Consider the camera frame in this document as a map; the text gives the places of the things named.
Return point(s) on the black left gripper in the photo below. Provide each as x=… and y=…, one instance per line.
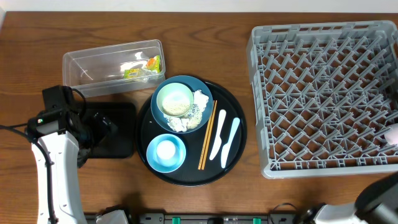
x=101, y=125

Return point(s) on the small white cup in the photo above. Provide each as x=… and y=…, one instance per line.
x=166, y=150

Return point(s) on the light blue saucer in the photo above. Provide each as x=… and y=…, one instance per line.
x=166, y=166

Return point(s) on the pale green bowl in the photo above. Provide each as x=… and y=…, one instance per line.
x=174, y=99

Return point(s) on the pink cup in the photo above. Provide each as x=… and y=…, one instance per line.
x=392, y=135

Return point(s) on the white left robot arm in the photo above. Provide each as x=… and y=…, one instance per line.
x=62, y=141

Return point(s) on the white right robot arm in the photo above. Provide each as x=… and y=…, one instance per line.
x=377, y=204

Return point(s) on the crumpled white napkin waste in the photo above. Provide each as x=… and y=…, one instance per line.
x=194, y=116

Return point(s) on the grey dishwasher rack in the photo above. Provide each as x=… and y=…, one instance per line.
x=325, y=95

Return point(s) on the black square mat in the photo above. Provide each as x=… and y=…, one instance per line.
x=123, y=114

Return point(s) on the clear plastic bin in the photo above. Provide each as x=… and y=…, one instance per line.
x=99, y=71

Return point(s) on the dark blue plate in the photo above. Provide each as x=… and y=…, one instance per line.
x=193, y=84

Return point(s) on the green orange snack wrapper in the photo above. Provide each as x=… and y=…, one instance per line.
x=152, y=67

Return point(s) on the black round tray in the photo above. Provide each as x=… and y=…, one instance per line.
x=188, y=174

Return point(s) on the white plastic knife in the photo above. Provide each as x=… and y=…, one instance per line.
x=226, y=147
x=218, y=141

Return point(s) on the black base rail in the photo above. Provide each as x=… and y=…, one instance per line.
x=160, y=217

